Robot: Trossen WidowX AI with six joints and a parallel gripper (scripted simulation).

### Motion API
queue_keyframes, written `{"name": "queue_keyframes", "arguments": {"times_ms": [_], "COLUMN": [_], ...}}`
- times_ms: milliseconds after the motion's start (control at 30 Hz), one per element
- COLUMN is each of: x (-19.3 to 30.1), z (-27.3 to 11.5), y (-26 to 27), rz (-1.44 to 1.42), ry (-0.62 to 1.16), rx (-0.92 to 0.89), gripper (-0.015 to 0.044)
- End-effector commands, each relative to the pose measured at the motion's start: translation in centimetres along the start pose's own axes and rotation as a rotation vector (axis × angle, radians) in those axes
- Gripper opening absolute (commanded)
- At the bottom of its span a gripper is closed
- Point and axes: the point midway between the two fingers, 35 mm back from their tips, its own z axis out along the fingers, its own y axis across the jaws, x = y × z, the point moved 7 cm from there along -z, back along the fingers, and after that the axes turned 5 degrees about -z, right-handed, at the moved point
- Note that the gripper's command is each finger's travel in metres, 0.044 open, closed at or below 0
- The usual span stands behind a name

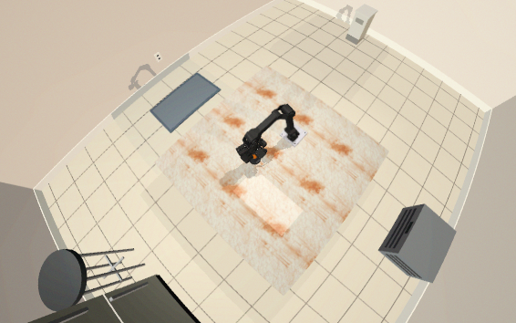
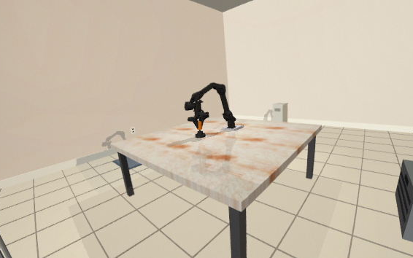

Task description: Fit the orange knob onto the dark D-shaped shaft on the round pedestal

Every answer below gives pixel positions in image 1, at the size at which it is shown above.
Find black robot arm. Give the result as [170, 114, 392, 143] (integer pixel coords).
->
[235, 104, 300, 159]

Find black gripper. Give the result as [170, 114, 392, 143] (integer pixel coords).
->
[240, 138, 267, 163]

